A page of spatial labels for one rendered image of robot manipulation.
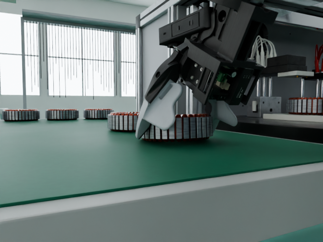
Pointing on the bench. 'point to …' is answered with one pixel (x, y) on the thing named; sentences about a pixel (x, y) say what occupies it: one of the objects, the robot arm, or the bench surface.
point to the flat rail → (298, 19)
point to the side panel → (151, 54)
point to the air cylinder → (264, 106)
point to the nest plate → (294, 117)
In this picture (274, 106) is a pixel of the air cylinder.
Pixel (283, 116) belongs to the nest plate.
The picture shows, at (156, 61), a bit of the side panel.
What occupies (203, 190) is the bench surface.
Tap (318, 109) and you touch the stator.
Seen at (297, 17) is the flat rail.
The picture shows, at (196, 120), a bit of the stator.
